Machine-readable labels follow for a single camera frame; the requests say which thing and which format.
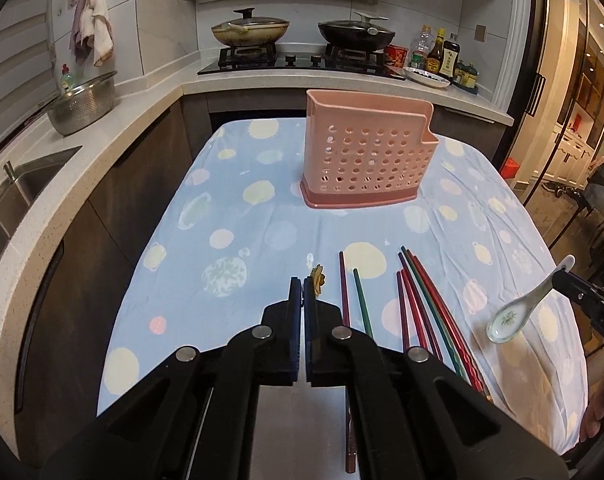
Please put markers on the hanging white towel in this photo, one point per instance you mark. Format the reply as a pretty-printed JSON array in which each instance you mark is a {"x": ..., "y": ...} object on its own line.
[{"x": 95, "y": 32}]

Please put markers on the green dish soap bottle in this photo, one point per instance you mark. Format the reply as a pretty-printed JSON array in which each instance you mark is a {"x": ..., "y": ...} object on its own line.
[{"x": 67, "y": 81}]

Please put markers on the pink perforated utensil holder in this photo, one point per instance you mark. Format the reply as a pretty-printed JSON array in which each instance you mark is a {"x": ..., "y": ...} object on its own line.
[{"x": 364, "y": 149}]

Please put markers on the green chopstick gold band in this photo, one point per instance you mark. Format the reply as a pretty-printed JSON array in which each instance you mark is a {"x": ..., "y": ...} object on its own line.
[{"x": 437, "y": 316}]

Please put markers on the clear oil bottle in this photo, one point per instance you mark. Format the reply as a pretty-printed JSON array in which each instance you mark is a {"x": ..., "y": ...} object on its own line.
[{"x": 420, "y": 48}]

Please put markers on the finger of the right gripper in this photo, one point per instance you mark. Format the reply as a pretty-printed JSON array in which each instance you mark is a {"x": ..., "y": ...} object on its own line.
[{"x": 570, "y": 285}]

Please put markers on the dark seasoning jars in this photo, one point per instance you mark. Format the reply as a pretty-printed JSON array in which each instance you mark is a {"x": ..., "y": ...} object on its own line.
[{"x": 466, "y": 77}]

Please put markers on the blue patterned tablecloth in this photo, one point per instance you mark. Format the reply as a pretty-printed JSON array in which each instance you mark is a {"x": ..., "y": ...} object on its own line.
[{"x": 237, "y": 230}]

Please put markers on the dark purple chopstick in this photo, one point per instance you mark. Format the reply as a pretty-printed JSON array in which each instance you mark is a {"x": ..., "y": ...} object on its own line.
[{"x": 402, "y": 312}]

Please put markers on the steel colander bowl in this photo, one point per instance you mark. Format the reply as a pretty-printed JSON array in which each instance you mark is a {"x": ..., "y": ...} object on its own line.
[{"x": 83, "y": 105}]

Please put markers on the beige wok with lid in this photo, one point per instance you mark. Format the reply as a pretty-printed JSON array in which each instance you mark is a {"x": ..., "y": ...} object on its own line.
[{"x": 250, "y": 30}]

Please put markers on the red seasoning container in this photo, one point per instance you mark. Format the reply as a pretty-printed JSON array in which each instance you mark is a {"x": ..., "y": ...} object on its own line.
[{"x": 395, "y": 56}]

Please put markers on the white ceramic spoon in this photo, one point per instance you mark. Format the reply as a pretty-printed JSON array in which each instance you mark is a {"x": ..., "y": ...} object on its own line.
[{"x": 507, "y": 322}]

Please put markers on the red twisted chopstick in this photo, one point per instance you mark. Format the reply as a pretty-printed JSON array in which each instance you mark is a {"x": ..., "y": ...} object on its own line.
[{"x": 471, "y": 366}]

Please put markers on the dark red chopstick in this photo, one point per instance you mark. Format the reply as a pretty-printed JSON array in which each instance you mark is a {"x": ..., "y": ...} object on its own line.
[{"x": 432, "y": 340}]

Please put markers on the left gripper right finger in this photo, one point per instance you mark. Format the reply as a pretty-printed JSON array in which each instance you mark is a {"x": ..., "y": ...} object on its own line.
[{"x": 321, "y": 348}]

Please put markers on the steel kitchen sink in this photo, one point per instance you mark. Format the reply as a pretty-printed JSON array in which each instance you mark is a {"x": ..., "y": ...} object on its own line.
[{"x": 23, "y": 185}]

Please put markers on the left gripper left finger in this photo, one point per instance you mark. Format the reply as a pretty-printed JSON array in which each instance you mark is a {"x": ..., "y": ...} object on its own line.
[{"x": 282, "y": 349}]

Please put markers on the dark soy sauce bottle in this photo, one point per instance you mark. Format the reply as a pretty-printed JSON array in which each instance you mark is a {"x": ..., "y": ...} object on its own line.
[{"x": 450, "y": 56}]

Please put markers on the brown sauce bottle yellow cap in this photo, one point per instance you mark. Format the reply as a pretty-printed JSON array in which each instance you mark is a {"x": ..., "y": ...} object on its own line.
[{"x": 434, "y": 58}]

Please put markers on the hanging purple cloth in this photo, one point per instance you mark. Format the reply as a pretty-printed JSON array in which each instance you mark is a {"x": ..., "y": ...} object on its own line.
[{"x": 77, "y": 30}]

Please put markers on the white plate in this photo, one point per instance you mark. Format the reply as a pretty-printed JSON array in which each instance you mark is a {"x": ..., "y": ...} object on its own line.
[{"x": 426, "y": 78}]

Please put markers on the black wok with lid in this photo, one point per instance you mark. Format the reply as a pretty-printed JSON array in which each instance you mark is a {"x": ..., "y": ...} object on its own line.
[{"x": 366, "y": 34}]

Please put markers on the red bag on floor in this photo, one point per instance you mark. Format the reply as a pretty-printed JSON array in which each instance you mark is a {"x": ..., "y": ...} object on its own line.
[{"x": 509, "y": 168}]

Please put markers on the black gas stove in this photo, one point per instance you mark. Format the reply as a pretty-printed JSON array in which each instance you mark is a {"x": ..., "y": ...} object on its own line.
[{"x": 329, "y": 57}]

